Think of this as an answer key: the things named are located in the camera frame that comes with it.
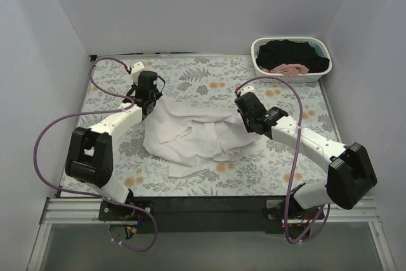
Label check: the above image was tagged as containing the white t shirt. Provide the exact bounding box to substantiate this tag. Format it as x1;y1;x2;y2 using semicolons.
143;97;257;178

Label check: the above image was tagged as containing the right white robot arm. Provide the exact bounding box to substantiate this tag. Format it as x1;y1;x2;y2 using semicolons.
235;92;377;219

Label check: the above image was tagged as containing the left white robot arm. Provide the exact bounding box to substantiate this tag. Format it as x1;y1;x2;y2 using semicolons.
65;70;163;220

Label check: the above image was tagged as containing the floral table mat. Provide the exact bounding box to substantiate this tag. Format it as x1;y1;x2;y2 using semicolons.
63;56;346;198

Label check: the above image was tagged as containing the pink garment in basket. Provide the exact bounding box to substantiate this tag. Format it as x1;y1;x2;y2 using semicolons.
261;63;309;77

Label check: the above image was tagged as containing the white plastic laundry basket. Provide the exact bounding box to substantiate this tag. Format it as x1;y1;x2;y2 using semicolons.
251;37;332;83

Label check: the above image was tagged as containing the black garment in basket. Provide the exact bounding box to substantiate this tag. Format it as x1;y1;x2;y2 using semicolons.
256;39;330;73

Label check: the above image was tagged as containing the blue garment in basket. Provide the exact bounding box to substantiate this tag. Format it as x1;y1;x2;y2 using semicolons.
311;43;325;57

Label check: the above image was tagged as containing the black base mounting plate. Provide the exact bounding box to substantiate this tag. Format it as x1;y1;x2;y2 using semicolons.
98;194;329;235

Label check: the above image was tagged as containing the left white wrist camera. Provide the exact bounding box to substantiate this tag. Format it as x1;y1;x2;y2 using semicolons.
129;62;145;84

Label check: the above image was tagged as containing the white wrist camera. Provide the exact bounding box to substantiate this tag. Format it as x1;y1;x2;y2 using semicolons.
129;62;145;84
235;86;254;96

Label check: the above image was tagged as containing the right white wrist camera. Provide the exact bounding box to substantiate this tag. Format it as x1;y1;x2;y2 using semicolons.
235;86;254;96

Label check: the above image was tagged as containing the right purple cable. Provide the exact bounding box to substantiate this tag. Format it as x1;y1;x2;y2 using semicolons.
236;76;331;246

